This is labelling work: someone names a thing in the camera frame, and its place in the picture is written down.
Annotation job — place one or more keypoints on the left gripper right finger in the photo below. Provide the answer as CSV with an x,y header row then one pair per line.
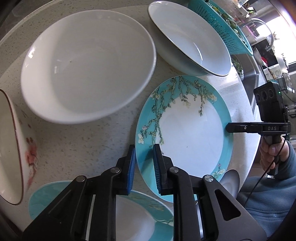
x,y
203,208

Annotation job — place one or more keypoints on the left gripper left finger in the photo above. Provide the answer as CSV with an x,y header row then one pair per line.
x,y
86,208

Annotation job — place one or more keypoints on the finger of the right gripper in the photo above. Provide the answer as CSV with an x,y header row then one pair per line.
x,y
243,128

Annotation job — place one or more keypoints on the white bowl with red flowers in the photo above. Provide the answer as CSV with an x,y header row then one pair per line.
x,y
19,157

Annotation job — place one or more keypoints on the person's right hand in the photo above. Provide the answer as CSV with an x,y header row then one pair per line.
x,y
269,152

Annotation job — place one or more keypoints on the white ceramic spoon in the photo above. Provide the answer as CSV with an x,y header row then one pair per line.
x,y
231,181

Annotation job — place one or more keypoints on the teal floral plate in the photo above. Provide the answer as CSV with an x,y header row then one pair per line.
x,y
138,216
187,117

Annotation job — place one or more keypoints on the glass bowl of chopped greens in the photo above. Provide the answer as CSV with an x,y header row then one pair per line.
x,y
237,65

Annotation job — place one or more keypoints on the light blue plastic colander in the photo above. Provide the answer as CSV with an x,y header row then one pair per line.
x,y
233,43

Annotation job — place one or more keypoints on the green leafy vegetables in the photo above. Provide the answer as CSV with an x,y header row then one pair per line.
x,y
228,19

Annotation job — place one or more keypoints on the white bowl with dark rim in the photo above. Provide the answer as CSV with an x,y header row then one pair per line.
x,y
186,41

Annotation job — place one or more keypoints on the large white bowl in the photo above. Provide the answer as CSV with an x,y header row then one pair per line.
x,y
86,66

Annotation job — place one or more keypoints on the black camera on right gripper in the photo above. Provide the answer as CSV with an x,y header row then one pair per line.
x,y
269,101

